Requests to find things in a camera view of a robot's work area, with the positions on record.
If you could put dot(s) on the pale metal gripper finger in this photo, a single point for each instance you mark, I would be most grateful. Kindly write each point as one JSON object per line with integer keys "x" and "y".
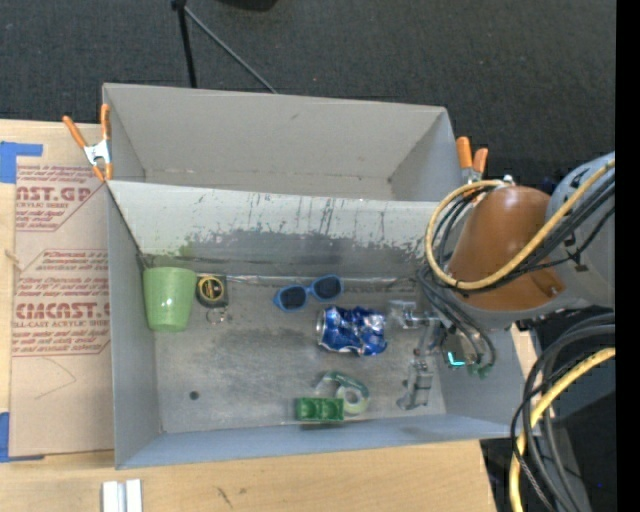
{"x": 406, "y": 312}
{"x": 419, "y": 385}

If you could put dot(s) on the crushed blue drink can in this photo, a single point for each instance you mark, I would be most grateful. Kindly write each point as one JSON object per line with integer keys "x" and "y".
{"x": 352, "y": 330}

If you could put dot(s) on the clear green tape dispenser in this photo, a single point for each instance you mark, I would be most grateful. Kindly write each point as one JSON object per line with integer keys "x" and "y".
{"x": 352, "y": 395}

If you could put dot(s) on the green plastic block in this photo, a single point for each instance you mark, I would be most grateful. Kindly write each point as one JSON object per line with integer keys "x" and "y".
{"x": 319, "y": 409}

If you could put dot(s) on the blue sunglasses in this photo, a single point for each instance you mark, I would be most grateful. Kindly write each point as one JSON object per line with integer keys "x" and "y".
{"x": 300, "y": 294}

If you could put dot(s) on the grey metal bin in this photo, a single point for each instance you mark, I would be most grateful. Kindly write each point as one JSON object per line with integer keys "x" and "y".
{"x": 280, "y": 350}

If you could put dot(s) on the black and yellow tape measure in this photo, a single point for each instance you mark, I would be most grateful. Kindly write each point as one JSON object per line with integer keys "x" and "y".
{"x": 212, "y": 290}

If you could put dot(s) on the green plastic cup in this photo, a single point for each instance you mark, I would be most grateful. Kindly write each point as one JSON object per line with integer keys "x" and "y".
{"x": 169, "y": 297}

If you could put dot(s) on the brown cardboard board red print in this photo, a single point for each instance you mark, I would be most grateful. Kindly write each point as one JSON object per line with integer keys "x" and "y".
{"x": 60, "y": 350}

